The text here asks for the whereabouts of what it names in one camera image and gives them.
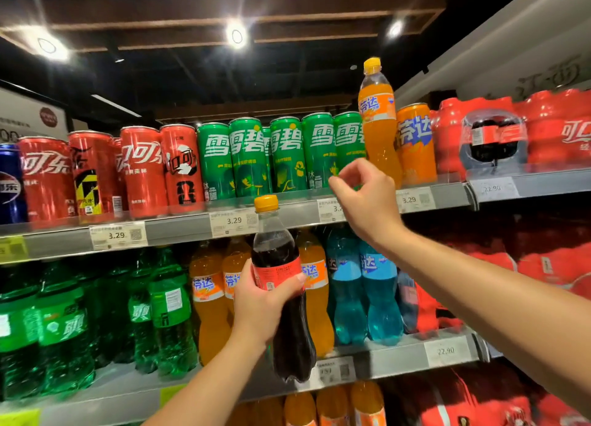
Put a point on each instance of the person's left hand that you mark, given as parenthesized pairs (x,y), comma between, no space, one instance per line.
(256,315)

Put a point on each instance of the person's right hand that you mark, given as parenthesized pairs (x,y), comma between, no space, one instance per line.
(374,208)

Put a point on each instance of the person's left thumb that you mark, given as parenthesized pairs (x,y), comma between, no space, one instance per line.
(287,285)

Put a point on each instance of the person's right thumb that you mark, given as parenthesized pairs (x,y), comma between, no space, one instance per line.
(340,192)

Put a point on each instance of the yellow-capped dark cola bottle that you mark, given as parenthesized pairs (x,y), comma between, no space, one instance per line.
(292,347)

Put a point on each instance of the person's left forearm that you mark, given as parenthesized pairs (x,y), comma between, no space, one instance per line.
(207,388)

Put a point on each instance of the person's right forearm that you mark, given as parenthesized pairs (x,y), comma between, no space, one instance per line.
(498,305)

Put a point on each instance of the white price tag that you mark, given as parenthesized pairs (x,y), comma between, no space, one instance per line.
(446,351)
(118,236)
(415,200)
(234,222)
(334,371)
(330,210)
(494,189)

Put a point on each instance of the light blue soda bottle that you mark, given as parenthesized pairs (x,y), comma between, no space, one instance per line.
(346,296)
(382,301)

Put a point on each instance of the tall orange soda bottle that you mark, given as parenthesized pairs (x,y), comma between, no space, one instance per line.
(379,134)

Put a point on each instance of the orange soda can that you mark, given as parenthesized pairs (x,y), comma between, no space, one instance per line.
(416,144)

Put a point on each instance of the row of green soda cans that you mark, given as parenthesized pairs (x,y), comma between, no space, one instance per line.
(249,162)

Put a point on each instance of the red shrink-wrapped cola pack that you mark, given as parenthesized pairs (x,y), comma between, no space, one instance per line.
(494,260)
(445,134)
(554,268)
(563,414)
(558,125)
(461,402)
(436,317)

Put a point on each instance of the dark bottle with red label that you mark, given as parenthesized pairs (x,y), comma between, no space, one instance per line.
(406,303)

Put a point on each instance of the wooden ceiling beam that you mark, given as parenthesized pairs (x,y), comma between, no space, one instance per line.
(254,107)

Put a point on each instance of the red can with black-white print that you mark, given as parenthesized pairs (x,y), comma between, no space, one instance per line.
(183,169)

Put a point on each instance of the yellow price tag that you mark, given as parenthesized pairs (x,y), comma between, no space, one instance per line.
(11,249)
(18,419)
(171,394)

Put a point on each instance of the round ceiling spotlight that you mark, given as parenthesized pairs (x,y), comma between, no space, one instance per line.
(395,28)
(46,46)
(237,36)

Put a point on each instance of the red cola can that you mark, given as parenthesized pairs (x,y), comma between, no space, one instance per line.
(144,171)
(119,171)
(46,181)

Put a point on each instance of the red can with yellow-black print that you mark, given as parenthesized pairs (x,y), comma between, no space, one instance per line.
(94,176)

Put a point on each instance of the white overhead fascia panel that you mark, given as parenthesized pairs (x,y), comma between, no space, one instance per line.
(508,42)

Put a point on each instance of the row of green soda bottles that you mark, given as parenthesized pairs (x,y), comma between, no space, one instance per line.
(62,333)

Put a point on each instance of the long ceiling strip light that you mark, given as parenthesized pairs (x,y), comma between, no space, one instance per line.
(115,105)

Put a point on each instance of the dark blue cola can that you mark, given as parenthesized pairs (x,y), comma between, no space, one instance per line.
(10,185)

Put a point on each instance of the white sign with round logo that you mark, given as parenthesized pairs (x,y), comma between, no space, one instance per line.
(27,116)

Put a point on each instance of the wooden ceiling beam frame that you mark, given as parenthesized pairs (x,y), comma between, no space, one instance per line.
(184,12)

